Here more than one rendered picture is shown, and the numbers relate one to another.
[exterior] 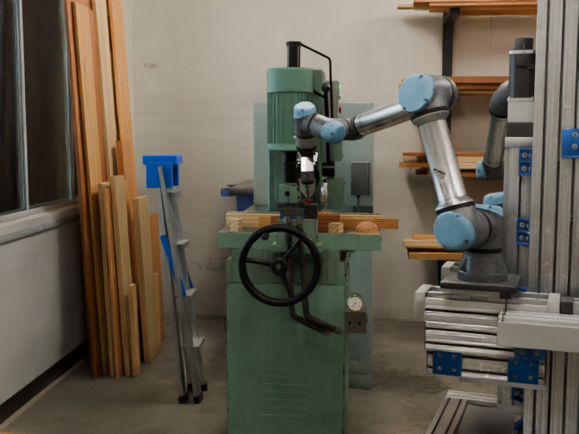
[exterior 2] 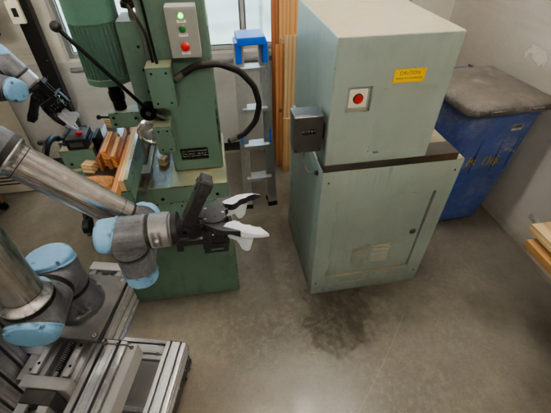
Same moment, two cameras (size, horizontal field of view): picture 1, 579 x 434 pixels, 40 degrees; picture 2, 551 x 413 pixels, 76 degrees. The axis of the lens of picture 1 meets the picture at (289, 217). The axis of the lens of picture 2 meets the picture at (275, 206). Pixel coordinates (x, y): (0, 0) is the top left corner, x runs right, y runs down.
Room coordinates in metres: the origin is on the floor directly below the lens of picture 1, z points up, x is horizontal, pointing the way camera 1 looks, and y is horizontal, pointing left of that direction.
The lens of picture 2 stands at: (3.29, -1.51, 1.75)
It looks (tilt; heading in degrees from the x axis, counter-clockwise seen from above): 42 degrees down; 75
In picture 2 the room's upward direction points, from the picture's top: straight up
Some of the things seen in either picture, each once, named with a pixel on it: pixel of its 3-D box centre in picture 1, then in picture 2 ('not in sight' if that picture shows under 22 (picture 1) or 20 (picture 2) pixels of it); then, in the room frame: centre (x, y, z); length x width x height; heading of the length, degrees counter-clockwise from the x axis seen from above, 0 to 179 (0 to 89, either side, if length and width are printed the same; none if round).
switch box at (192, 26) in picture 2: (331, 100); (183, 30); (3.33, -0.18, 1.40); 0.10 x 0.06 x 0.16; 174
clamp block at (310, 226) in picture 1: (297, 230); (84, 150); (2.83, -0.03, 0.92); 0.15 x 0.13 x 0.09; 84
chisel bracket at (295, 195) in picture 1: (290, 194); (129, 118); (3.04, -0.01, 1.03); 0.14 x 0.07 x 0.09; 174
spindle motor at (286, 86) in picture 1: (289, 109); (98, 38); (3.02, 0.00, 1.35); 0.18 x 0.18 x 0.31
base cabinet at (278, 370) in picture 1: (292, 356); (180, 225); (3.14, -0.01, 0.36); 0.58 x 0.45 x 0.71; 174
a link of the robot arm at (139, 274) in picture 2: not in sight; (138, 258); (3.13, -0.91, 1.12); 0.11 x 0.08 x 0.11; 84
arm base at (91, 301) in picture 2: not in sight; (72, 293); (2.87, -0.77, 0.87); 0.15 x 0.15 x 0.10
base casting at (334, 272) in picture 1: (293, 259); (166, 167); (3.15, -0.01, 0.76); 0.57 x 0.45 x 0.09; 174
